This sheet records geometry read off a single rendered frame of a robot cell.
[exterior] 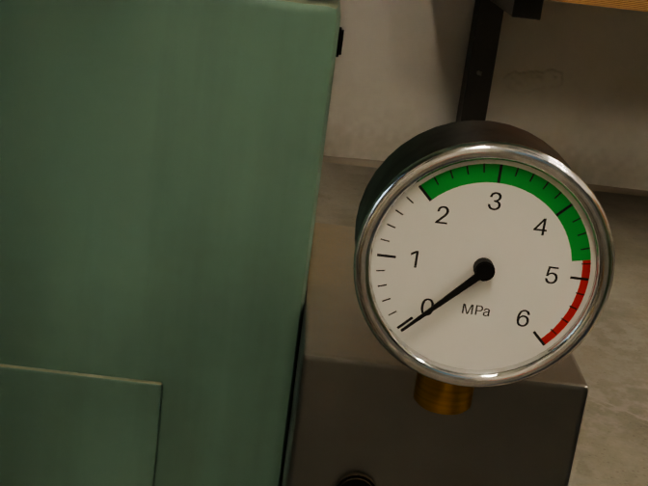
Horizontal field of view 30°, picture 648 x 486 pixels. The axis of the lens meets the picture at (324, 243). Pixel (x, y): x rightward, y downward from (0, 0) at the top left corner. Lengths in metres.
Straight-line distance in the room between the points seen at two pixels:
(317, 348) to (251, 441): 0.06
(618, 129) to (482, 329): 2.78
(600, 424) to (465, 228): 1.52
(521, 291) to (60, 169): 0.14
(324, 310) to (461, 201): 0.09
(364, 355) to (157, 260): 0.07
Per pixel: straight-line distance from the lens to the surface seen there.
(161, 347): 0.37
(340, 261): 0.40
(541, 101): 3.01
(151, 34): 0.34
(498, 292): 0.30
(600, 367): 2.00
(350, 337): 0.34
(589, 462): 1.70
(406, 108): 2.96
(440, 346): 0.30
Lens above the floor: 0.75
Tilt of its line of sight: 19 degrees down
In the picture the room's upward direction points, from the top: 7 degrees clockwise
